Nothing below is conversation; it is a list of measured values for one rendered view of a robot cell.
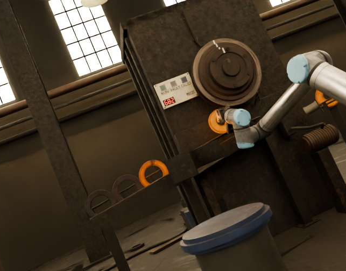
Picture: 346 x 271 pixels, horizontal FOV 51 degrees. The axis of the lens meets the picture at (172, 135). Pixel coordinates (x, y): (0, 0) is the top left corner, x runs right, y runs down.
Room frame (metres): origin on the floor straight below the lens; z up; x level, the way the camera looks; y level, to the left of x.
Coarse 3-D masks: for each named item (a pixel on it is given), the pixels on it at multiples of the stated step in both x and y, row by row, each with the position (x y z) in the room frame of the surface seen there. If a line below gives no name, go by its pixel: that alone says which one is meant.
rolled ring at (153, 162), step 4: (152, 160) 2.26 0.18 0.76; (156, 160) 2.26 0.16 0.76; (144, 164) 2.24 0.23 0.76; (148, 164) 2.25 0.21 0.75; (152, 164) 2.25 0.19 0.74; (156, 164) 2.26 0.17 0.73; (160, 164) 2.26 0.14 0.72; (164, 164) 2.27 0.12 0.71; (140, 168) 2.24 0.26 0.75; (144, 168) 2.24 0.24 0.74; (160, 168) 2.29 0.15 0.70; (164, 168) 2.26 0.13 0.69; (140, 172) 2.24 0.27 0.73; (144, 172) 2.24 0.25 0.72; (164, 172) 2.26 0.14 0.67; (140, 176) 2.24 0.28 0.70; (144, 176) 2.24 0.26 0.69; (140, 180) 2.23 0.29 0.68; (144, 180) 2.24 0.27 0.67; (144, 184) 2.24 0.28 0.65; (148, 184) 2.24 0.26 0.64
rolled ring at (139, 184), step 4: (124, 176) 2.22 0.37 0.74; (128, 176) 2.23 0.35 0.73; (132, 176) 2.23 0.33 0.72; (116, 180) 2.21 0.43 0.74; (120, 180) 2.22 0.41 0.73; (124, 180) 2.22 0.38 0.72; (132, 180) 2.23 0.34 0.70; (136, 180) 2.23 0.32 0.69; (116, 184) 2.21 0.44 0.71; (136, 184) 2.23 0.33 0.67; (140, 184) 2.24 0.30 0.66; (112, 188) 2.21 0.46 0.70; (116, 188) 2.21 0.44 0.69; (140, 188) 2.23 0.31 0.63; (112, 192) 2.21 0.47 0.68; (116, 192) 2.21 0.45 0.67; (116, 196) 2.21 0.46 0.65; (120, 196) 2.21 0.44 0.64; (116, 200) 2.21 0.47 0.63; (120, 200) 2.21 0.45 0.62
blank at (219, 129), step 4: (212, 112) 2.26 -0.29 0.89; (212, 116) 2.25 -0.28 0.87; (216, 116) 2.26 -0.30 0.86; (208, 120) 2.27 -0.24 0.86; (212, 120) 2.25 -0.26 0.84; (212, 124) 2.25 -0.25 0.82; (216, 124) 2.25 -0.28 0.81; (224, 124) 2.27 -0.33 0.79; (212, 128) 2.25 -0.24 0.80; (216, 128) 2.25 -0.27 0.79; (220, 128) 2.25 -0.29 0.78; (224, 128) 2.26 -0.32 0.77; (216, 132) 2.27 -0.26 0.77; (220, 132) 2.25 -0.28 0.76; (224, 132) 2.27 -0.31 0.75
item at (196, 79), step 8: (216, 40) 2.37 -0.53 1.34; (224, 40) 2.38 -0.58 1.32; (232, 40) 2.39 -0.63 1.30; (248, 48) 2.41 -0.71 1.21; (200, 56) 2.34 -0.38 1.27; (256, 56) 2.41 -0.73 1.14; (256, 64) 2.41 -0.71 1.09; (200, 88) 2.33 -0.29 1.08; (256, 88) 2.39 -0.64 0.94; (208, 96) 2.33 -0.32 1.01; (248, 96) 2.38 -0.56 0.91; (216, 104) 2.39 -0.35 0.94; (224, 104) 2.35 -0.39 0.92; (232, 104) 2.36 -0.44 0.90
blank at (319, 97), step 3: (318, 90) 2.33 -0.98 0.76; (315, 93) 2.34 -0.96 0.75; (318, 93) 2.33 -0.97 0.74; (321, 93) 2.32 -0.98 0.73; (315, 96) 2.34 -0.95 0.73; (318, 96) 2.33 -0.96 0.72; (321, 96) 2.32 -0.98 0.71; (318, 99) 2.34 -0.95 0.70; (321, 99) 2.33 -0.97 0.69; (324, 99) 2.32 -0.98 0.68; (330, 99) 2.31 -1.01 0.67; (318, 102) 2.34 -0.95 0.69; (321, 102) 2.33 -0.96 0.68; (327, 102) 2.32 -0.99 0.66; (333, 102) 2.31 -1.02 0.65; (336, 102) 2.30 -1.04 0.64; (330, 105) 2.31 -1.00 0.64; (333, 105) 2.31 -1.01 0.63
